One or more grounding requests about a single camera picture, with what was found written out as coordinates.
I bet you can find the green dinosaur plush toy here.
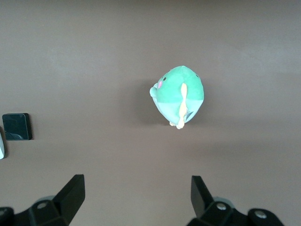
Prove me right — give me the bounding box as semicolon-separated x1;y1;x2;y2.
149;65;205;130

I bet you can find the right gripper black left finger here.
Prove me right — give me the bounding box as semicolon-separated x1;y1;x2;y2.
14;174;86;226

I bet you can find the white computer mouse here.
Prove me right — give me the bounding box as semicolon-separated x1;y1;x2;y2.
0;127;8;160

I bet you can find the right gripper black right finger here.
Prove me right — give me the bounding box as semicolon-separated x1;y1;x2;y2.
187;175;285;226

